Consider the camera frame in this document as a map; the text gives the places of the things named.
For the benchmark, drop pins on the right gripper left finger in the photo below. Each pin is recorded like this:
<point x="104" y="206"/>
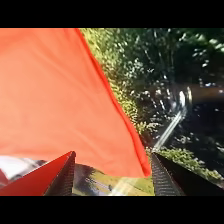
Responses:
<point x="50" y="180"/>

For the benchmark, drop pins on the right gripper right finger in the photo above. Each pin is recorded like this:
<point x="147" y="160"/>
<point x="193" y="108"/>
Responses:
<point x="176" y="181"/>

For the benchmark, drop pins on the orange T-shirt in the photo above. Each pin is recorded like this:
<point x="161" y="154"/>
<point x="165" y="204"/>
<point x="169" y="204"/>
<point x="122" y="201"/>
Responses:
<point x="56" y="100"/>

